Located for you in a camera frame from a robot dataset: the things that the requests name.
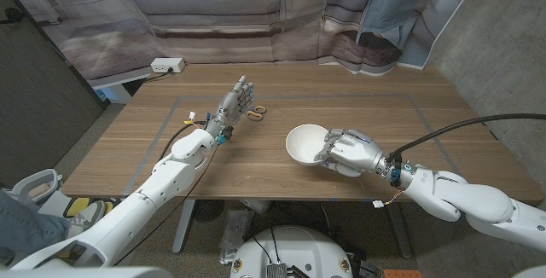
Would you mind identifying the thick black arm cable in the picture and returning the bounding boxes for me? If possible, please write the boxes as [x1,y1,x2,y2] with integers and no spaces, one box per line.
[386,113,546,164]
[158,119,208,162]

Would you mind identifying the black round fan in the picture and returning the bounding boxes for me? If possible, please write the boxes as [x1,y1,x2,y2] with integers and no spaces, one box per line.
[191,200,226,223]

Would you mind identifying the white grey handled device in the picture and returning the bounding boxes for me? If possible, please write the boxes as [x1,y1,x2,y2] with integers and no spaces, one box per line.
[10,168,93,219]

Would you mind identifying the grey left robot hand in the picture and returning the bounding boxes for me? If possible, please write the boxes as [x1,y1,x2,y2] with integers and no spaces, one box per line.
[206,75,255,138]

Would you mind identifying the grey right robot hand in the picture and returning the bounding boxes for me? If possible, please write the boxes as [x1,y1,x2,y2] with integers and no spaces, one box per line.
[314,127,392,179]

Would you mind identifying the grey yellow handled scissors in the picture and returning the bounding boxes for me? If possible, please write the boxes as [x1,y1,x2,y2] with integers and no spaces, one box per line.
[246,105,268,122]

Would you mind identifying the black power cord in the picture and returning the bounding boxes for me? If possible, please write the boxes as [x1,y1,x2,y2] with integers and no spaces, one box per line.
[142,67,175,84]

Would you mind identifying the person leg in blue jeans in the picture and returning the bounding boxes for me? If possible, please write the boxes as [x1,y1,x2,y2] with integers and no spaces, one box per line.
[0,190,72,266]

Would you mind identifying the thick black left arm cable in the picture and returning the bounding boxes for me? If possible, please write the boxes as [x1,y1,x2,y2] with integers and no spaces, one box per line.
[158,119,208,162]

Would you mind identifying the white ceramic bowl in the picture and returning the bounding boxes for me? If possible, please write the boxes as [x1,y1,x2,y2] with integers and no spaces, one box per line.
[284,123,332,167]

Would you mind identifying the printed living room backdrop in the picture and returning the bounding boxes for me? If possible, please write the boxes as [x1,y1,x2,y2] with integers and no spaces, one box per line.
[0,0,483,90]

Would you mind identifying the white side table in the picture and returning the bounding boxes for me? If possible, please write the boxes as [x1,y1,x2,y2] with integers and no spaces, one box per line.
[91,72,153,105]

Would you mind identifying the white power strip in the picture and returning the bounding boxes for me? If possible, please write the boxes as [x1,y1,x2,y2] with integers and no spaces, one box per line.
[150,57,187,74]

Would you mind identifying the grey table leg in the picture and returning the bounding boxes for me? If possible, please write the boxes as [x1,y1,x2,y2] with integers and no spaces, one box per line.
[383,200,414,260]

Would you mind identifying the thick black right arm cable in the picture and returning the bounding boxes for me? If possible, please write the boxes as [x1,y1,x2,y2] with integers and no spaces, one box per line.
[386,113,546,164]

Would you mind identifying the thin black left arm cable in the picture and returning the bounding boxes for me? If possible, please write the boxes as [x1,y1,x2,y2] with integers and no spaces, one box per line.
[113,143,221,266]

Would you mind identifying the orange box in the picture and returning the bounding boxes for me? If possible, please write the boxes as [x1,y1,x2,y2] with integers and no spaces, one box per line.
[383,269,423,278]

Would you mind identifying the white grey sneaker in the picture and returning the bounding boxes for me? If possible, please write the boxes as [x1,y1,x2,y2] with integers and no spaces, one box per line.
[67,200,107,239]

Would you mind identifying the clear plastic bag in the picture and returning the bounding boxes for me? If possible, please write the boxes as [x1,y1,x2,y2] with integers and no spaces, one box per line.
[219,207,257,266]

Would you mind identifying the white table leg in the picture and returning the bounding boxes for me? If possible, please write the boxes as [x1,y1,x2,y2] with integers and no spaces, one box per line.
[171,199,197,256]

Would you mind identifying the white right wrist connector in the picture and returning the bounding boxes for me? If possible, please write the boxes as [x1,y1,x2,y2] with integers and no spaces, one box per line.
[372,188,404,210]

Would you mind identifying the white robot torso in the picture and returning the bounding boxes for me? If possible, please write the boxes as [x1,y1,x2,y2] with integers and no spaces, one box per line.
[229,225,354,278]

